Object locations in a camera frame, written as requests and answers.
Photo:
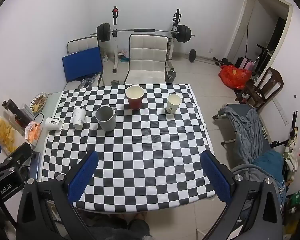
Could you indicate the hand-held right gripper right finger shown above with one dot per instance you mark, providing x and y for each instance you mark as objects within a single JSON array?
[{"x": 216, "y": 177}]

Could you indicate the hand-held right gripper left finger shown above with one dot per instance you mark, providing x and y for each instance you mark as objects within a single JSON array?
[{"x": 82, "y": 178}]

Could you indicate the white printed paper cup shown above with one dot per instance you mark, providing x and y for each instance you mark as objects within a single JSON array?
[
  {"x": 173, "y": 106},
  {"x": 52, "y": 124}
]

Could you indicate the plain white cup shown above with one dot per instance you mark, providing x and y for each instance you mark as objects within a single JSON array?
[{"x": 78, "y": 120}]

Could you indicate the red paper cup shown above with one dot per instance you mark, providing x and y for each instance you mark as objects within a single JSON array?
[{"x": 135, "y": 100}]

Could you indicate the yellow snack bag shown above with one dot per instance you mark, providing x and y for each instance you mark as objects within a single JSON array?
[{"x": 6, "y": 135}]

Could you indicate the blue phone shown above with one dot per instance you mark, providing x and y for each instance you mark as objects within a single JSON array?
[{"x": 36, "y": 165}]

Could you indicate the orange snack packet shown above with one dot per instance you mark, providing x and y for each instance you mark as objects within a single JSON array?
[{"x": 33, "y": 131}]

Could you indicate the black box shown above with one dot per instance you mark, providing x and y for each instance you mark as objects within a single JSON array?
[{"x": 18, "y": 112}]

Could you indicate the teal cloth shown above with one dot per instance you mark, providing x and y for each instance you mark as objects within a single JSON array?
[{"x": 268, "y": 163}]

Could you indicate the plate of snacks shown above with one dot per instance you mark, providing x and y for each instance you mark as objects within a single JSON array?
[{"x": 38, "y": 102}]

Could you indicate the grey cloth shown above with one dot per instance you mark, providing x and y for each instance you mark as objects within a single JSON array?
[{"x": 247, "y": 130}]

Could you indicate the grey mug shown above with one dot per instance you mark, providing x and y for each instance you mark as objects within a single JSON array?
[{"x": 106, "y": 121}]

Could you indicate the folding cot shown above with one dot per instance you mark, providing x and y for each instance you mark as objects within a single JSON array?
[{"x": 240, "y": 108}]

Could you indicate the black white checkered tablecloth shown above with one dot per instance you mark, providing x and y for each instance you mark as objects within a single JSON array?
[{"x": 152, "y": 142}]

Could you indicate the black tripod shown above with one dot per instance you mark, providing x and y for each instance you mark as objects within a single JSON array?
[{"x": 293, "y": 130}]

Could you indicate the red plastic bag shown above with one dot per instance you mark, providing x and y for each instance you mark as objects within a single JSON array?
[{"x": 233, "y": 76}]

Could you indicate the dark wooden chair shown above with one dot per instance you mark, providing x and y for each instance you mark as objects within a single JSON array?
[{"x": 271, "y": 85}]

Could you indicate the blue folded mat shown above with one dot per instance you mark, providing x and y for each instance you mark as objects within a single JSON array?
[{"x": 82, "y": 65}]

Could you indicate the chrome dumbbell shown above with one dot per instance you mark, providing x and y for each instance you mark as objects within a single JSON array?
[{"x": 171, "y": 75}]

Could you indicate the pink suitcase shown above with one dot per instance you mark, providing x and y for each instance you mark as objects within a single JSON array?
[{"x": 246, "y": 63}]

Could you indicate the small barbell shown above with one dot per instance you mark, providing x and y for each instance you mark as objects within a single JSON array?
[{"x": 193, "y": 55}]

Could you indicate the white squat rack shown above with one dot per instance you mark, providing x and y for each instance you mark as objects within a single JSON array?
[{"x": 115, "y": 55}]

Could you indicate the white padded chair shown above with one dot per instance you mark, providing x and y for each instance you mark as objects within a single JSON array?
[
  {"x": 146, "y": 55},
  {"x": 82, "y": 43}
]

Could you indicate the barbell with black plates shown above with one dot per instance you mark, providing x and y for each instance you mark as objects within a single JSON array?
[{"x": 103, "y": 32}]

